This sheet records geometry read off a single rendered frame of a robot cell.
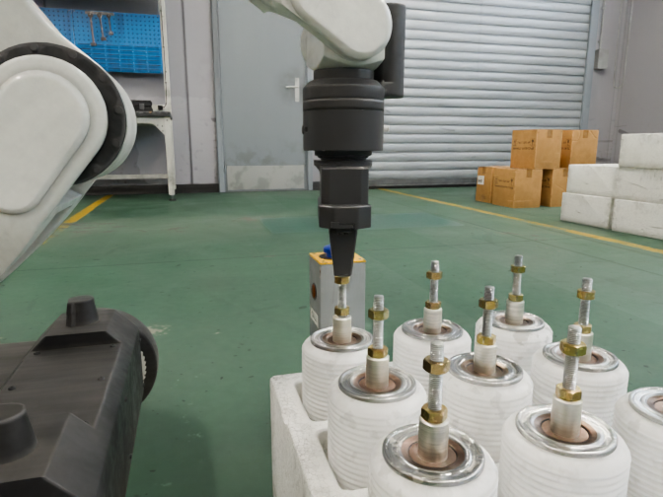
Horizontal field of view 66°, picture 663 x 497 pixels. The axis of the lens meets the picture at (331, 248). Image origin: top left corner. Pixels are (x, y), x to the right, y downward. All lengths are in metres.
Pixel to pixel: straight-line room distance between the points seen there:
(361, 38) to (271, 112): 4.98
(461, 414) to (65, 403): 0.44
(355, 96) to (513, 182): 3.68
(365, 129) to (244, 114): 4.94
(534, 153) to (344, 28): 3.78
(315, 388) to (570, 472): 0.28
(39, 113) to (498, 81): 6.09
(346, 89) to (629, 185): 2.81
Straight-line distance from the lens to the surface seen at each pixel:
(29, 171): 0.57
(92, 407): 0.65
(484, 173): 4.55
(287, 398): 0.64
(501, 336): 0.67
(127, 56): 5.37
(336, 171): 0.53
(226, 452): 0.88
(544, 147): 4.29
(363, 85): 0.53
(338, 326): 0.60
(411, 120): 5.89
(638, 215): 3.20
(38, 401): 0.69
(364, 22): 0.53
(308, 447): 0.55
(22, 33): 0.63
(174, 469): 0.86
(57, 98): 0.56
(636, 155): 3.22
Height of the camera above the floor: 0.48
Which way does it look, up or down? 12 degrees down
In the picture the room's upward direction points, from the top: straight up
